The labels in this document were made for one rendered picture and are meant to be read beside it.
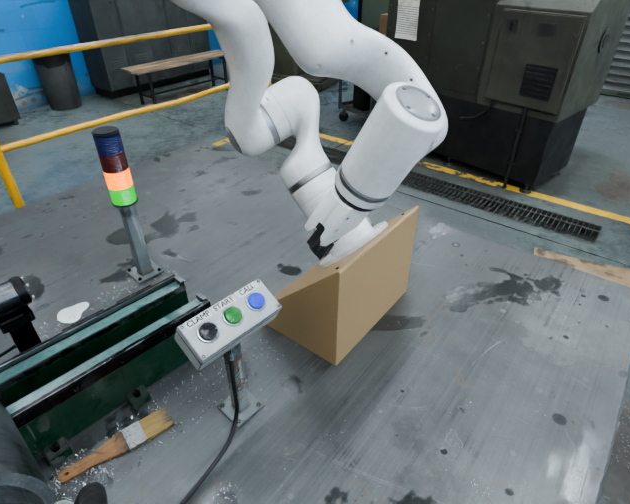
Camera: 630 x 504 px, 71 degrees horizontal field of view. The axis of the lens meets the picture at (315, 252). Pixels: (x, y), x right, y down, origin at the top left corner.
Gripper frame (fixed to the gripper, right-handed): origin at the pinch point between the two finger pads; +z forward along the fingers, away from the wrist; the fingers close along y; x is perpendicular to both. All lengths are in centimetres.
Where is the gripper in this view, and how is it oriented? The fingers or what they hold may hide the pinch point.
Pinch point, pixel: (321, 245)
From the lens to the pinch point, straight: 76.1
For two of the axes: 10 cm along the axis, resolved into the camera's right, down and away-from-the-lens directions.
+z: -3.5, 5.3, 7.7
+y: -6.8, 4.2, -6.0
